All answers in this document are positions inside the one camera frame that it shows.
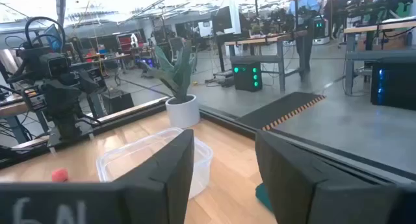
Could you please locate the black box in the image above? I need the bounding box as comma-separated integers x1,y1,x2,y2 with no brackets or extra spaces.
101,88,135,115

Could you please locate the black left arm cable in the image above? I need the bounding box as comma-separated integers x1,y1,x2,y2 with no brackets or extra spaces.
23,16,67,51

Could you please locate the dark green cloth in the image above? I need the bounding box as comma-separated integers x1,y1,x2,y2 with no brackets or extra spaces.
255,182,274,213

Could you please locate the person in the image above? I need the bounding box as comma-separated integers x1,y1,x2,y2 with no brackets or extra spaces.
287,0,321,80
323,0,343,40

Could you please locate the black computer with green lights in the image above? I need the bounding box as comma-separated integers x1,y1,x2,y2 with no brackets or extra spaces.
231,59,263,93

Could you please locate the pale pink strawberry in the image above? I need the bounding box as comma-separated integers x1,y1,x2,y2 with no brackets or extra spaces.
51,168,70,183

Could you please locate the black monitor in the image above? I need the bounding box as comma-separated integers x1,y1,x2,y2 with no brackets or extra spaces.
211,5,234,34

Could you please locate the green plant in white pot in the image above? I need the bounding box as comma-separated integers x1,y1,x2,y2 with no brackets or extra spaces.
138,44,201,130

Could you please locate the black orange-striped floor mat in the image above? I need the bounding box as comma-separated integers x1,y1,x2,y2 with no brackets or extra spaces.
235,91,326,132

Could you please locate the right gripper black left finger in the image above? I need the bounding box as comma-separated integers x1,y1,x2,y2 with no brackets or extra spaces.
113,129,196,224

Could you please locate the red shelf unit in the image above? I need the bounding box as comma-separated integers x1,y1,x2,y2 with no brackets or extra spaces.
116,32,144,53

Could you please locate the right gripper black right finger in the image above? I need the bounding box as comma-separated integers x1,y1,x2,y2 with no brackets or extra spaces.
254,130,400,224

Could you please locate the wooden workbench with grey legs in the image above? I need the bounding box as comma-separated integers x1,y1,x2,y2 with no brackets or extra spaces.
343,19,416,96
0,93,50,144
224,29,315,93

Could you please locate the clear plastic tupperware container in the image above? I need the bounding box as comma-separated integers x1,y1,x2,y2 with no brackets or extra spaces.
96,127,215,199

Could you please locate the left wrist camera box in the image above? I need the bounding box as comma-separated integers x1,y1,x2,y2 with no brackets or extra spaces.
47,53,72,78

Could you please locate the black computer with blue light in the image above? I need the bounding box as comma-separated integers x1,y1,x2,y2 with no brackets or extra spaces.
370,57,416,112

